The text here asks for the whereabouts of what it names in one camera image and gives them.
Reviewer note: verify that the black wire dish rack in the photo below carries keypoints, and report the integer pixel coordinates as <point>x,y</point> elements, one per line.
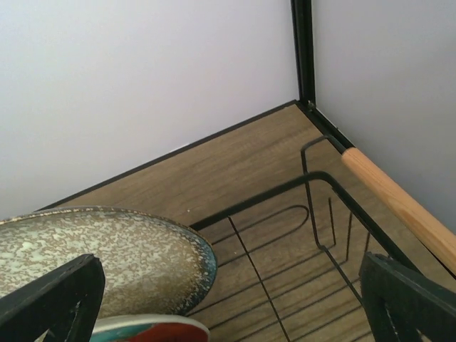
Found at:
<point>289,258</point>

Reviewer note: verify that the speckled beige blue-rimmed plate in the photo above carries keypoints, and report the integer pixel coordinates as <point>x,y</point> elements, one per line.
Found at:
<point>151,264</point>

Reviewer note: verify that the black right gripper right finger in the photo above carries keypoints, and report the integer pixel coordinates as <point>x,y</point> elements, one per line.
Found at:
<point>403,305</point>

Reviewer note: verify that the right wooden rack handle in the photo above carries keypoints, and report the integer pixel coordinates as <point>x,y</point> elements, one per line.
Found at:
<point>429,230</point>

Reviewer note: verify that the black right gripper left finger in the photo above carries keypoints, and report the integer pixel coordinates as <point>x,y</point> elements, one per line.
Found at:
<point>61,305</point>

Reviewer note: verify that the red and teal floral plate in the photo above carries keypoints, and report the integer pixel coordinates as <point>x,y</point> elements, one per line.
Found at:
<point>149,327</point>

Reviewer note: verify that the black metal enclosure frame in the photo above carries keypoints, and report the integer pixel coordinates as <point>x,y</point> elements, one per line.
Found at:
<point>304,43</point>

